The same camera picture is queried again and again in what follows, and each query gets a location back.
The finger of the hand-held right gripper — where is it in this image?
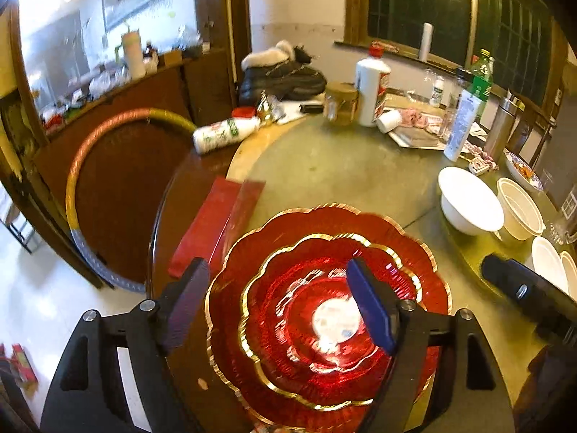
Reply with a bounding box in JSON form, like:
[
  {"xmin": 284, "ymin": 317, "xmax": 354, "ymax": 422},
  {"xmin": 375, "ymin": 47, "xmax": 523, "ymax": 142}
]
[{"xmin": 480, "ymin": 254, "xmax": 577, "ymax": 340}]

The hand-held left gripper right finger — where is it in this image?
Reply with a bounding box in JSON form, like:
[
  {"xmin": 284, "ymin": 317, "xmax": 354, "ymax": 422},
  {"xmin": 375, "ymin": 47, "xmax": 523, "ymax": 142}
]
[{"xmin": 346, "ymin": 257, "xmax": 515, "ymax": 433}]

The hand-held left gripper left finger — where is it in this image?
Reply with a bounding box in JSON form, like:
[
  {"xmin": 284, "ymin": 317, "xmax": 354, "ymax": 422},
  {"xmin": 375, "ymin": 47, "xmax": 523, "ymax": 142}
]
[{"xmin": 40, "ymin": 257, "xmax": 211, "ymax": 433}]

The cream ribbed plastic bowl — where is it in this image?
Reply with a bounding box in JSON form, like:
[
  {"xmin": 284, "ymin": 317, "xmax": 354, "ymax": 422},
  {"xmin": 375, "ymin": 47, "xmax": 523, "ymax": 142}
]
[
  {"xmin": 497, "ymin": 177, "xmax": 547, "ymax": 241},
  {"xmin": 560, "ymin": 251, "xmax": 577, "ymax": 301},
  {"xmin": 531, "ymin": 236, "xmax": 569, "ymax": 294}
]

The small red scalloped plate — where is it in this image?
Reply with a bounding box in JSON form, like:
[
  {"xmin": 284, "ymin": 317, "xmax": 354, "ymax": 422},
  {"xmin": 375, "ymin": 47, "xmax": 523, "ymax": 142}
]
[{"xmin": 237, "ymin": 233, "xmax": 427, "ymax": 411}]

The large red scalloped plate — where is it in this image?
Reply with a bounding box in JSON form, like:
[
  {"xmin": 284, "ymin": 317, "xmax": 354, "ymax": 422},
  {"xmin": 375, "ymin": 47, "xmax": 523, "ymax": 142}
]
[{"xmin": 205, "ymin": 203, "xmax": 453, "ymax": 431}]

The smooth white bowl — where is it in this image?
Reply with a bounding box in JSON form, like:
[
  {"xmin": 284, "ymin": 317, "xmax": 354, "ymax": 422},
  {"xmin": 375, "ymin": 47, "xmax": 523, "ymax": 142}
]
[{"xmin": 438, "ymin": 166, "xmax": 505, "ymax": 236}]

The red paper packet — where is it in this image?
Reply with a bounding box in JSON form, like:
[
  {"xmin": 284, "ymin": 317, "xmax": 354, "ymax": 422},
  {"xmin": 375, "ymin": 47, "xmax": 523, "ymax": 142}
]
[{"xmin": 168, "ymin": 177, "xmax": 267, "ymax": 280}]

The blue patterned food dish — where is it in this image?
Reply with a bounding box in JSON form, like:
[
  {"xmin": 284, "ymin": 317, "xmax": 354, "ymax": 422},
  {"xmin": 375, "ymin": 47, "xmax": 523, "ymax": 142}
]
[{"xmin": 503, "ymin": 150, "xmax": 545, "ymax": 192}]

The round brown wooden board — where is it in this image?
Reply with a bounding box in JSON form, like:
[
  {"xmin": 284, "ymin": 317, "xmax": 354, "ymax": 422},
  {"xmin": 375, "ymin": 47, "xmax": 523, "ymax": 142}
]
[{"xmin": 74, "ymin": 119, "xmax": 199, "ymax": 283}]

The glass turntable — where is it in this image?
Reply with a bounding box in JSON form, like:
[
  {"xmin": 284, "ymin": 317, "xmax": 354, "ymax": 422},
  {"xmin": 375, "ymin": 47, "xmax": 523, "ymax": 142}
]
[{"xmin": 225, "ymin": 115, "xmax": 577, "ymax": 433}]

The stainless steel thermos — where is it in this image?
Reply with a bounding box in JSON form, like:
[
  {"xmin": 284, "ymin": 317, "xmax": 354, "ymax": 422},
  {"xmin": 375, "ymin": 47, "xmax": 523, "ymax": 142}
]
[{"xmin": 484, "ymin": 96, "xmax": 519, "ymax": 161}]

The multicoloured hula hoop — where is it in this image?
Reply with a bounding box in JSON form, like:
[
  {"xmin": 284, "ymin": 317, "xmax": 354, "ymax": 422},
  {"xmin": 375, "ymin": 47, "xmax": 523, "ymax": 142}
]
[{"xmin": 65, "ymin": 108, "xmax": 198, "ymax": 294}]

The red box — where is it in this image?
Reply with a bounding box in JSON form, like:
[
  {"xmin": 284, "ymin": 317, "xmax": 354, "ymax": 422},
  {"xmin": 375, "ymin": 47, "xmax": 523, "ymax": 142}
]
[{"xmin": 0, "ymin": 343, "xmax": 39, "ymax": 389}]

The white milk bottle green label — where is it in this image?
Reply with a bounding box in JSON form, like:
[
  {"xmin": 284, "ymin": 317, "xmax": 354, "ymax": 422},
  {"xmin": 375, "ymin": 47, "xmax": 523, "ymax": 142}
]
[{"xmin": 193, "ymin": 116, "xmax": 261, "ymax": 155}]

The stack of papers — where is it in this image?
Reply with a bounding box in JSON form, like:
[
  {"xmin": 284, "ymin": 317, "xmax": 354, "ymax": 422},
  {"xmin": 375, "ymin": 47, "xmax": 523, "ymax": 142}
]
[{"xmin": 388, "ymin": 125, "xmax": 447, "ymax": 149}]

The white squeeze tube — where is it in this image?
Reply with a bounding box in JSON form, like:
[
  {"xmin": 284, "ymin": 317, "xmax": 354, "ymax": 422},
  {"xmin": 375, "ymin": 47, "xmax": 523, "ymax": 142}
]
[{"xmin": 444, "ymin": 89, "xmax": 481, "ymax": 162}]

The white paper cup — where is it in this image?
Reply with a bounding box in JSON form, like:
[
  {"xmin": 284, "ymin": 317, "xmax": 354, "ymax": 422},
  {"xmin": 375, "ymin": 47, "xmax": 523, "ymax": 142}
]
[{"xmin": 377, "ymin": 109, "xmax": 403, "ymax": 134}]

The clear glass jar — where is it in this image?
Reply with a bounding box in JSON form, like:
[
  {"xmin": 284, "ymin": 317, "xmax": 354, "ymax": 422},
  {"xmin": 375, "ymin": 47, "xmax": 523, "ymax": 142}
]
[{"xmin": 439, "ymin": 69, "xmax": 470, "ymax": 143}]

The golden ornament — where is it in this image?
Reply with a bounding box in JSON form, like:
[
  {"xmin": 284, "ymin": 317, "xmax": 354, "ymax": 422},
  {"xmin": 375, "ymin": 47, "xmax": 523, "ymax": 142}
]
[{"xmin": 256, "ymin": 91, "xmax": 278, "ymax": 124}]

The dark wooden cabinet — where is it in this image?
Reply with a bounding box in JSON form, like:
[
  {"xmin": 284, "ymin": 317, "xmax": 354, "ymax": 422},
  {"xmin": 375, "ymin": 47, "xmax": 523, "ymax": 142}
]
[{"xmin": 0, "ymin": 47, "xmax": 237, "ymax": 289}]

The white liquor bottle red label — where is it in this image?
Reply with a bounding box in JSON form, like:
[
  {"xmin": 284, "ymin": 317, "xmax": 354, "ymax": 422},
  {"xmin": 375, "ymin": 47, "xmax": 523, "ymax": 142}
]
[{"xmin": 354, "ymin": 45, "xmax": 391, "ymax": 127}]

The small white bottle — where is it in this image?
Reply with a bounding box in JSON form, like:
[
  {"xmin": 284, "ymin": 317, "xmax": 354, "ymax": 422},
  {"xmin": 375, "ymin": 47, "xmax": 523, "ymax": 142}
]
[{"xmin": 429, "ymin": 76, "xmax": 445, "ymax": 108}]

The green plastic bottle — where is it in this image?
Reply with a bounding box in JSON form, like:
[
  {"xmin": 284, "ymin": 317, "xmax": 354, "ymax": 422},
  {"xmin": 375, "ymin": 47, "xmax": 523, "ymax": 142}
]
[{"xmin": 469, "ymin": 49, "xmax": 495, "ymax": 122}]

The black fur-trimmed jacket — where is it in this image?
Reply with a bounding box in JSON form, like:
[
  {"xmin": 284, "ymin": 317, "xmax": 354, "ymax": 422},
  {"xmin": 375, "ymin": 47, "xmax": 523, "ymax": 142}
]
[{"xmin": 238, "ymin": 40, "xmax": 327, "ymax": 105}]

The white thermos mug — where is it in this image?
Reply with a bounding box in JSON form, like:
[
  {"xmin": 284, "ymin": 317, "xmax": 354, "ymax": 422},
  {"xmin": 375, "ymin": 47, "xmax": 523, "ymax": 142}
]
[{"xmin": 119, "ymin": 29, "xmax": 147, "ymax": 79}]

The white paper roll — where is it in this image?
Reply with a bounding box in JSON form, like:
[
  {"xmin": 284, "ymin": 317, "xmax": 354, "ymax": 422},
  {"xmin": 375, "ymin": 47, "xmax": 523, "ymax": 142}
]
[{"xmin": 418, "ymin": 23, "xmax": 434, "ymax": 62}]

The wooden framed window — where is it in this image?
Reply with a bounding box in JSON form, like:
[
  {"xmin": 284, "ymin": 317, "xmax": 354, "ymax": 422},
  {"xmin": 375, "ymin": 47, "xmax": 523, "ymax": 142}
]
[{"xmin": 345, "ymin": 0, "xmax": 564, "ymax": 104}]

